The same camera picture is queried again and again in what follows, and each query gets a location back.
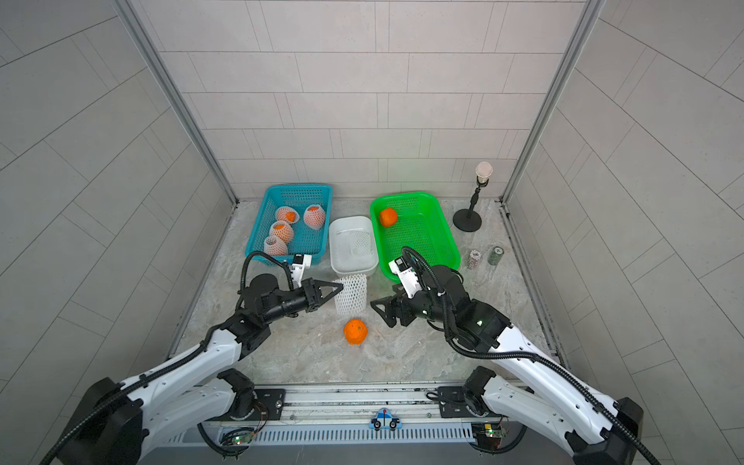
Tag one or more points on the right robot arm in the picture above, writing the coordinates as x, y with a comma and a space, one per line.
487, 334

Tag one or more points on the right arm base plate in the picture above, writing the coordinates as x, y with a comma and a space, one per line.
458, 402

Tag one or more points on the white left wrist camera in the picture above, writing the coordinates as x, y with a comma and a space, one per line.
300, 263

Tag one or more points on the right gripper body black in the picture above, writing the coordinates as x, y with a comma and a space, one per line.
424, 305

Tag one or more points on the white plastic tub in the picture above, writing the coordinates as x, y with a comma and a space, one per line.
353, 223

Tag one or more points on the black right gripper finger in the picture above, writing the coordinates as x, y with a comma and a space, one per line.
393, 316
390, 306

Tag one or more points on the left circuit board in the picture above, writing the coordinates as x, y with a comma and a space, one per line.
238, 438

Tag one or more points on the aluminium corner post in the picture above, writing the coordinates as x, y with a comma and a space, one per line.
587, 19
157, 66

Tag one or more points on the circuit board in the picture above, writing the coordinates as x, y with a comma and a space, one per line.
487, 436
238, 438

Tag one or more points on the aluminium corner post left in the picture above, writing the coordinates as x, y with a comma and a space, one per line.
157, 66

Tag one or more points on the aluminium corner post right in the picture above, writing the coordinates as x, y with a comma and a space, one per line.
587, 19

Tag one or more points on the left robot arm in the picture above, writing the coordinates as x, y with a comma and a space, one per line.
120, 423

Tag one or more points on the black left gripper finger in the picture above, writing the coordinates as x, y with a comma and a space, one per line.
315, 286
318, 298

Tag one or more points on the teal plastic basket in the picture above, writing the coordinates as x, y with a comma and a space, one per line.
299, 197

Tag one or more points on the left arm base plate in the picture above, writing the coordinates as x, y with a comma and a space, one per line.
253, 405

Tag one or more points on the green plastic basket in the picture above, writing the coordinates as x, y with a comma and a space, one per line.
421, 225

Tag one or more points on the aluminium front rail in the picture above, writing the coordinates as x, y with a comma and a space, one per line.
372, 401

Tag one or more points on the white foam net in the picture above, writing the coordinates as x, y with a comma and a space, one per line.
352, 299
355, 249

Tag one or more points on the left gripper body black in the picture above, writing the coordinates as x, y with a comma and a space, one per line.
290, 304

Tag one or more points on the right circuit board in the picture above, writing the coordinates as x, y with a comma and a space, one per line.
487, 436

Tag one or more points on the toy car sticker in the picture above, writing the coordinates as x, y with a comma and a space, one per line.
384, 420

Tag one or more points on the netted orange front corner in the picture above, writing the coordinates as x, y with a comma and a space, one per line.
275, 247

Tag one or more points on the black stand with bulb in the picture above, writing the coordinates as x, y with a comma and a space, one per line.
467, 219

